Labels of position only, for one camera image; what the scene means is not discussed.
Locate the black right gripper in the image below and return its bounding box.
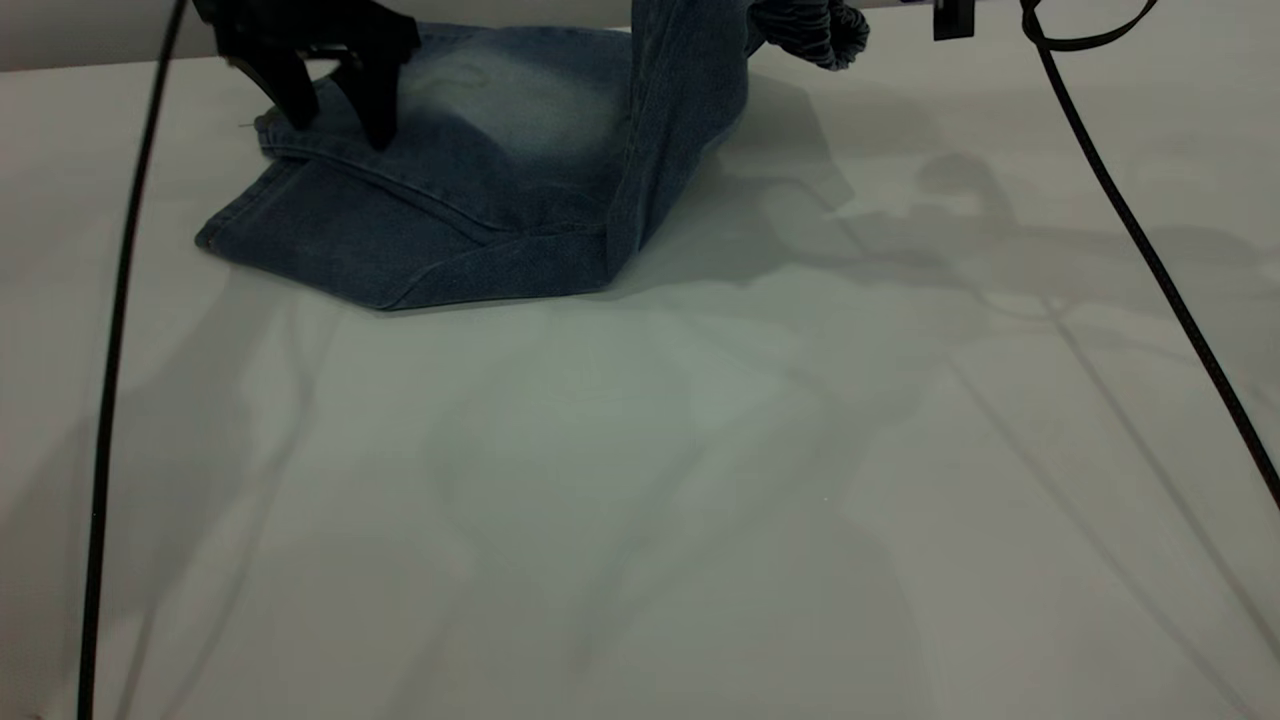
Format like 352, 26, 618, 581
933, 0, 977, 42

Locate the black left wrist camera cable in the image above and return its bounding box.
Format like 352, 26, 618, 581
78, 0, 191, 720

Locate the blue denim shorts basketball print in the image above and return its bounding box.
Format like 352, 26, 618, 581
195, 0, 871, 311

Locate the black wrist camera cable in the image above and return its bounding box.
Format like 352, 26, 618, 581
78, 0, 191, 720
1020, 0, 1280, 513

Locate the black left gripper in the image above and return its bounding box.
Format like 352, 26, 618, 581
195, 0, 421, 151

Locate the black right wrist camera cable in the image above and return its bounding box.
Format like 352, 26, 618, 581
1020, 0, 1280, 513

